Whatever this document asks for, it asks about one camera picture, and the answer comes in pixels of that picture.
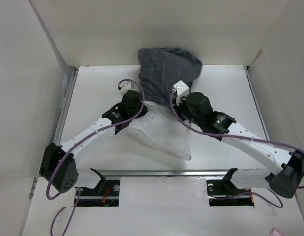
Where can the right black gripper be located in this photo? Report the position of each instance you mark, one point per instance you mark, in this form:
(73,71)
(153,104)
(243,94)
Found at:
(178,107)

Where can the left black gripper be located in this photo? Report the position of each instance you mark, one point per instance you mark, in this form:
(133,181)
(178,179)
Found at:
(143,111)

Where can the white pillow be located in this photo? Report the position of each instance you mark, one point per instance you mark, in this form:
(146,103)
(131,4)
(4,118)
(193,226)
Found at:
(160,130)

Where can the dark grey checked pillowcase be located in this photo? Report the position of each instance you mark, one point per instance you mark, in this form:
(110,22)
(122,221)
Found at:
(161,68)

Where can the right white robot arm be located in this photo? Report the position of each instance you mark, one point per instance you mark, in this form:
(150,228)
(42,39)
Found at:
(283,164)

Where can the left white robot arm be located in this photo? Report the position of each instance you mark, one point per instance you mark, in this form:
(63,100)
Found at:
(59,163)

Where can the pink object at corner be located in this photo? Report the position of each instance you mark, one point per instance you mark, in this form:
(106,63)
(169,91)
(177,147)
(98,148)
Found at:
(276,232)

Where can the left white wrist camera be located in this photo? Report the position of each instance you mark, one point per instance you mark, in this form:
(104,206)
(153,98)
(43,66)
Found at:
(125,86)

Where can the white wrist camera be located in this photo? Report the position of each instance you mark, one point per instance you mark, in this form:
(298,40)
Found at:
(125,86)
(181,90)

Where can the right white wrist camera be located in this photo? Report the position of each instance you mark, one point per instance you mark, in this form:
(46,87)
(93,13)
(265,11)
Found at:
(181,90)

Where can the aluminium rail at table front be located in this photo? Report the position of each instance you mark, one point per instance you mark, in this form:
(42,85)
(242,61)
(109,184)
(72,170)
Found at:
(134,173)

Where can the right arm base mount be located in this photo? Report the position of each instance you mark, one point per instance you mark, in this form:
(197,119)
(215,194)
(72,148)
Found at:
(222,192)

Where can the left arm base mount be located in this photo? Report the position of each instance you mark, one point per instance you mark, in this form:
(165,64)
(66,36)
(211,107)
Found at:
(105,194)

